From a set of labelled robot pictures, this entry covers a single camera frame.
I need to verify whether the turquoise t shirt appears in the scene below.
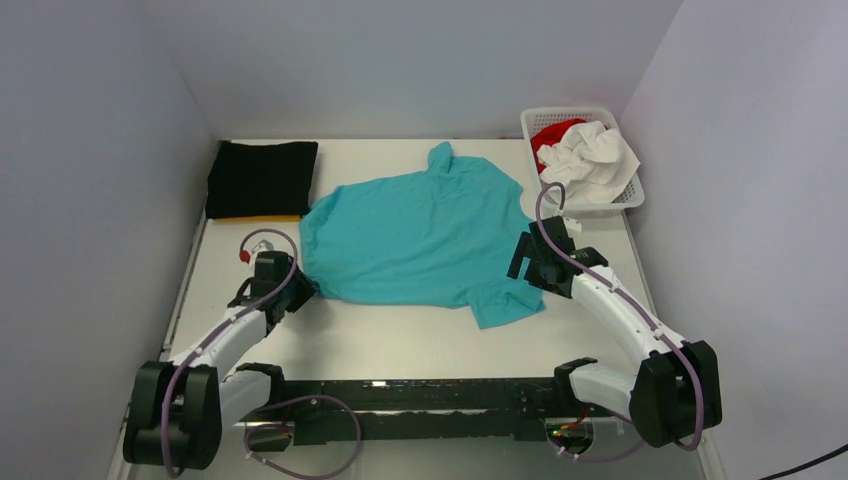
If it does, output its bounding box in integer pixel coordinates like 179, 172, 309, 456
299, 142, 545, 329

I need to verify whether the folded yellow t shirt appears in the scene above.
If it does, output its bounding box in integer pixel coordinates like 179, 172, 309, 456
212, 215, 302, 224

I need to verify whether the white t shirt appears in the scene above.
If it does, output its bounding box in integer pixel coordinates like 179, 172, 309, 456
538, 121, 641, 205

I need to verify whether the black cable bottom right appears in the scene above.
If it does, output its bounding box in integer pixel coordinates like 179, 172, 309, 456
759, 443, 848, 480

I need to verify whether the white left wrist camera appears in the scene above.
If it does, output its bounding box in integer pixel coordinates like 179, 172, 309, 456
239, 240, 274, 265

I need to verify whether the red t shirt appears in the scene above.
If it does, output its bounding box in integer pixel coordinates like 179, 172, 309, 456
530, 118, 586, 174

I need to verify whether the white plastic laundry basket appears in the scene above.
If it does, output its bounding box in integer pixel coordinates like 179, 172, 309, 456
520, 106, 645, 215

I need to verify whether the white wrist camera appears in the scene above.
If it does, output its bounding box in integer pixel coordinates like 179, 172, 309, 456
239, 240, 274, 265
561, 215, 583, 234

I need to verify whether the aluminium table frame rail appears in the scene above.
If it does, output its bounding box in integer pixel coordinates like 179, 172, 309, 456
106, 208, 207, 479

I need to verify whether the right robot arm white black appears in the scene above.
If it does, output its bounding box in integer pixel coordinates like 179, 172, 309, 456
507, 217, 723, 447

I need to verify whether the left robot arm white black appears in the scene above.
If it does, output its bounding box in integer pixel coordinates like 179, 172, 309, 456
122, 251, 318, 474

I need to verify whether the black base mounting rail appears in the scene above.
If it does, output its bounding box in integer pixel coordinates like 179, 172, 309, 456
243, 377, 595, 453

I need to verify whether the folded black t shirt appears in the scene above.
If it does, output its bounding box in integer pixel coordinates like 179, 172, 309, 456
205, 141, 319, 219

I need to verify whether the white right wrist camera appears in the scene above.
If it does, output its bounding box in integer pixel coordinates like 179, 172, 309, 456
561, 215, 583, 234

